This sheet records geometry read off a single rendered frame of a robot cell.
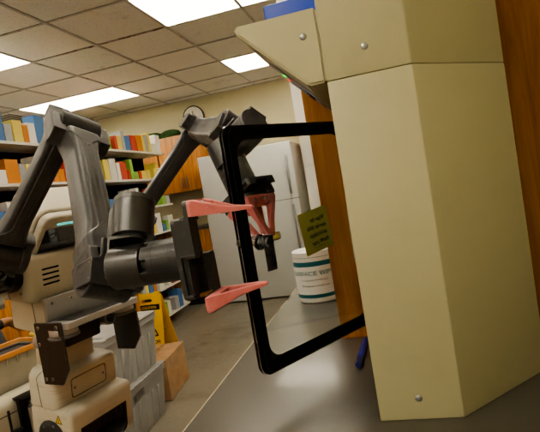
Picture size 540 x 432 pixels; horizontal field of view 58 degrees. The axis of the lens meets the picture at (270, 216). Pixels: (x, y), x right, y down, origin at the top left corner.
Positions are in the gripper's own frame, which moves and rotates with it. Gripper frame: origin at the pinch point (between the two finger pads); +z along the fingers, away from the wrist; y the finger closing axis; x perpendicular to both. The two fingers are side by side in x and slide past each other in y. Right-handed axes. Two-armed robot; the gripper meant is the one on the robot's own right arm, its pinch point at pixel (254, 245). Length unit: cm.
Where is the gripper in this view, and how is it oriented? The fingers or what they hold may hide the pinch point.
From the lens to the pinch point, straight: 61.7
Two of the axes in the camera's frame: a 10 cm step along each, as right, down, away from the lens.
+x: 2.2, -0.8, 9.7
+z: 9.6, -1.7, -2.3
